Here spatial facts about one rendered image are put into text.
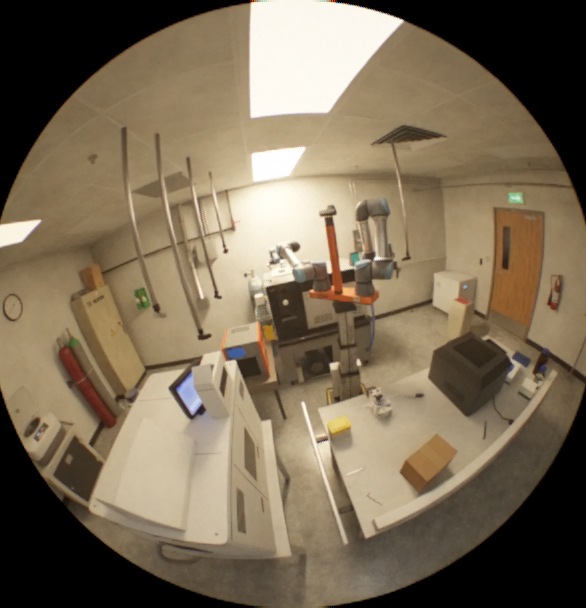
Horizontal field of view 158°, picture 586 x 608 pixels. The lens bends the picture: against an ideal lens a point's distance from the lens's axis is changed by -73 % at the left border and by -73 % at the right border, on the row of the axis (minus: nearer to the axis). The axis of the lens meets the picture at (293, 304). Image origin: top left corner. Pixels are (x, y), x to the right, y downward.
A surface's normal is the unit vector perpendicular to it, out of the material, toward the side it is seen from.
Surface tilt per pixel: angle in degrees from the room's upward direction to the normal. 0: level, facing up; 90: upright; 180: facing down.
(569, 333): 90
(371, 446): 0
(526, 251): 90
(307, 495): 0
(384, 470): 0
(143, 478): 40
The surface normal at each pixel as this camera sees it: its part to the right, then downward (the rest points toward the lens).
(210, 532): -0.18, -0.92
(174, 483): 0.50, -0.84
